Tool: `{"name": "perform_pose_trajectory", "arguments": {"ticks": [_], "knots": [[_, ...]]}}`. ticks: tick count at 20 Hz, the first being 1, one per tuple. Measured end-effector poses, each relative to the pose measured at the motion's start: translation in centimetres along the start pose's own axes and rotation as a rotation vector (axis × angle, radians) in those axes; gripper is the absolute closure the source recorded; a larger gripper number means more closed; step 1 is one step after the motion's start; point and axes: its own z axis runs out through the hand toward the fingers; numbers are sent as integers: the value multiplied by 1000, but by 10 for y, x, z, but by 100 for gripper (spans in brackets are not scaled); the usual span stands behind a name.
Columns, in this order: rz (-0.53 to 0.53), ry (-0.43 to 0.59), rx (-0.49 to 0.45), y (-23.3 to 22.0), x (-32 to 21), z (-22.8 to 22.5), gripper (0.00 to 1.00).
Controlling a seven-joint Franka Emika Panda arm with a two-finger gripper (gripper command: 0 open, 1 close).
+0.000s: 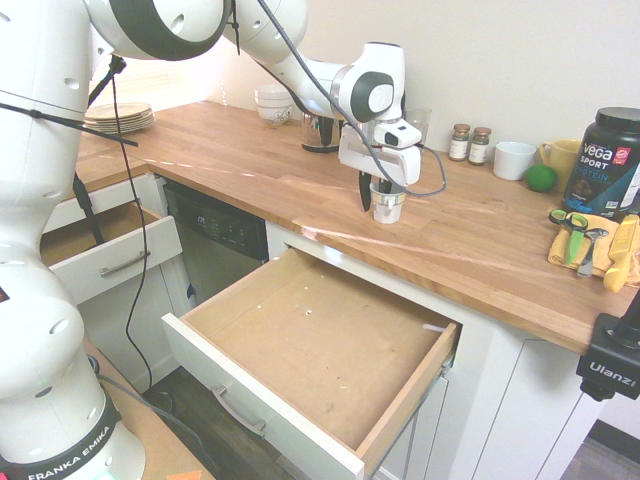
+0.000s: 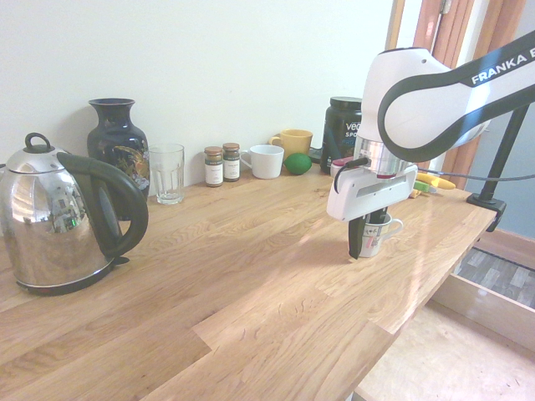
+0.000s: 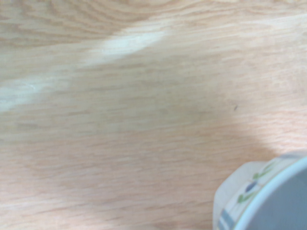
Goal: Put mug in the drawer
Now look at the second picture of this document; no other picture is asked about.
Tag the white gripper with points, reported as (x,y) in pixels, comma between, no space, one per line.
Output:
(368,196)

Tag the small white printed mug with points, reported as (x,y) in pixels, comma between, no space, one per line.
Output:
(372,244)

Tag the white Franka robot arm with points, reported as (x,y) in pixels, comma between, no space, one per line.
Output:
(418,83)

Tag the yellow mug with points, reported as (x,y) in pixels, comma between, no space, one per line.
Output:
(297,142)

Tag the yellow banana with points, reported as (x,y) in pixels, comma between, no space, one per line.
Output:
(436,180)

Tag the green lime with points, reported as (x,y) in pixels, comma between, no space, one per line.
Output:
(297,163)

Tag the black protein powder tub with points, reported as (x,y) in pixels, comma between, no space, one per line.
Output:
(340,125)

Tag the plain white cup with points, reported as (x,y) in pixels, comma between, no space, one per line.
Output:
(265,163)

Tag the brown lid spice jar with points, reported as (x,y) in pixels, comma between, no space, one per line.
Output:
(213,169)
(231,165)

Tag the clear drinking glass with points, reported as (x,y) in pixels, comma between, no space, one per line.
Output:
(167,175)

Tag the dark blue floral vase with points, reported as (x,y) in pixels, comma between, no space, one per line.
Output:
(115,142)

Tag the stainless steel electric kettle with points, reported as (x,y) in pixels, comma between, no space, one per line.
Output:
(50,209)

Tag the black clamp camera mount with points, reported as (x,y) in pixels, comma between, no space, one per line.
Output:
(487,200)

